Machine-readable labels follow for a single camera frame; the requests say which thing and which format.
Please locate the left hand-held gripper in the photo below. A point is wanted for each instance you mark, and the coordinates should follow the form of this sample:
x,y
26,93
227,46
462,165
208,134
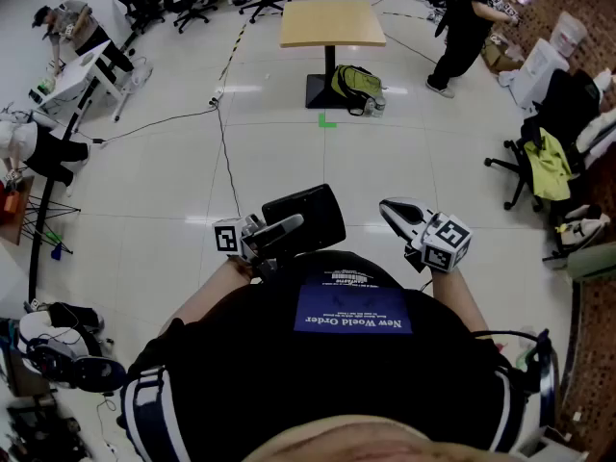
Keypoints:
x,y
227,238

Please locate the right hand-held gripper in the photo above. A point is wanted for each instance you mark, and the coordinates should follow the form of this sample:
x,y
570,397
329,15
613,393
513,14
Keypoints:
x,y
447,243

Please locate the person's left forearm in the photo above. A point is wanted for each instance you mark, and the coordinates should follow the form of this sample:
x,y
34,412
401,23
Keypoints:
x,y
207,296

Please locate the person's right forearm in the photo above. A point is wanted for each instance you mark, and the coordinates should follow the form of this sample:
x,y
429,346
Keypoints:
x,y
457,301

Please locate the clear water bottle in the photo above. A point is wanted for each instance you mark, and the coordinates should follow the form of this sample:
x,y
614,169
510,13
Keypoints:
x,y
379,106

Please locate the black office chair with clothes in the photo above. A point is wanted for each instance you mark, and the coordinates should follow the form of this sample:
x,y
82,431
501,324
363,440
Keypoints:
x,y
522,171

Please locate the green backpack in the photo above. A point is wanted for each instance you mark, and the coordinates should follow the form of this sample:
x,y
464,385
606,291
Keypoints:
x,y
356,84

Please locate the white power strip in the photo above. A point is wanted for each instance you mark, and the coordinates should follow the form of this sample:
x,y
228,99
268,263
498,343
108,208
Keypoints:
x,y
215,99

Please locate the yellow-green jacket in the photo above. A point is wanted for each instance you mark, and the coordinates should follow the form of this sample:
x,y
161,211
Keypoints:
x,y
548,166

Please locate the person's black shirt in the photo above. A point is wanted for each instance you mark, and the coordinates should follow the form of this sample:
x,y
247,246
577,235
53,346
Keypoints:
x,y
289,378

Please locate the yellow black striped tape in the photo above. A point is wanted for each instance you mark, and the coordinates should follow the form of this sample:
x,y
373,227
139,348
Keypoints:
x,y
234,46

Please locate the cardboard box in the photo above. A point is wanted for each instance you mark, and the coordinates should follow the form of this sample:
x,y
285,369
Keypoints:
x,y
500,56

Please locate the white appliance box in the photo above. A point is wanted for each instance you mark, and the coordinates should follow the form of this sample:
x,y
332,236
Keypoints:
x,y
539,72

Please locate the person's chin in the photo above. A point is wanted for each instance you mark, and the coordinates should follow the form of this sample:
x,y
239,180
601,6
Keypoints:
x,y
366,441

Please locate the white plastic bin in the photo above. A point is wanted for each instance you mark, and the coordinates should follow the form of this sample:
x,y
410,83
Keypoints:
x,y
568,34

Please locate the white black headset device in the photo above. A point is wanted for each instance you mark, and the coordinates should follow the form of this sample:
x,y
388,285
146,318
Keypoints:
x,y
58,344

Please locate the white desk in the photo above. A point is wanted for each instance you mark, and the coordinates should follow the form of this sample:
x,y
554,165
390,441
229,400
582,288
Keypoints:
x,y
77,72

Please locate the orange box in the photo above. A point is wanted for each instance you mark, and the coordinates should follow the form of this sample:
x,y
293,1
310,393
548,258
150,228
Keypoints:
x,y
10,202

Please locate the wooden pedestal table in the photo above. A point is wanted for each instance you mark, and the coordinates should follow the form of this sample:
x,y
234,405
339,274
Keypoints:
x,y
332,24

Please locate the black metal frame bar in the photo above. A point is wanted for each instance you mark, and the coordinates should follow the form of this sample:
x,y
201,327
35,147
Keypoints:
x,y
39,238

